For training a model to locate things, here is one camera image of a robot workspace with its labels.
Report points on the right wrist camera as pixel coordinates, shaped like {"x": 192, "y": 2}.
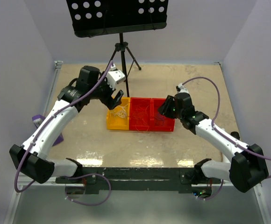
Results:
{"x": 181, "y": 89}

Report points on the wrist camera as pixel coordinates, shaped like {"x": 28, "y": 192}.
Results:
{"x": 181, "y": 89}
{"x": 114, "y": 77}

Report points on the aluminium left rail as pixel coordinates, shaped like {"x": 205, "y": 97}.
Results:
{"x": 58, "y": 66}

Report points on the aluminium rail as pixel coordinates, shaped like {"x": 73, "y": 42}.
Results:
{"x": 149, "y": 184}
{"x": 58, "y": 66}

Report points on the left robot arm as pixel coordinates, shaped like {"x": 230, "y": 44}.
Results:
{"x": 30, "y": 157}

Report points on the yellow plastic bin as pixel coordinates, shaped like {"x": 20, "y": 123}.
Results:
{"x": 118, "y": 118}

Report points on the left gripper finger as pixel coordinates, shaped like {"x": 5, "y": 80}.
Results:
{"x": 117, "y": 98}
{"x": 110, "y": 103}

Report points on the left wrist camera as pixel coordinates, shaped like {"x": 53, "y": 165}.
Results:
{"x": 114, "y": 77}

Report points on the black music stand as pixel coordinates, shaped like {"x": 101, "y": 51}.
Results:
{"x": 91, "y": 18}

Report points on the red plastic bin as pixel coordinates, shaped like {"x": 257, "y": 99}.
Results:
{"x": 160, "y": 123}
{"x": 140, "y": 114}

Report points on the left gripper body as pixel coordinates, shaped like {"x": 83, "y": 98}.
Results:
{"x": 103, "y": 90}

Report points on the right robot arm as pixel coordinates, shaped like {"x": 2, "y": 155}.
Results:
{"x": 246, "y": 166}

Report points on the black microphone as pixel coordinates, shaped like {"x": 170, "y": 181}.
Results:
{"x": 235, "y": 135}

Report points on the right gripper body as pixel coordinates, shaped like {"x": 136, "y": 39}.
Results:
{"x": 179, "y": 113}

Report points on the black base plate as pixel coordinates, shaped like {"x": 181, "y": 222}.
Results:
{"x": 135, "y": 179}

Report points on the aluminium front rail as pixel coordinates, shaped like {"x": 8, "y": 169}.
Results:
{"x": 149, "y": 184}

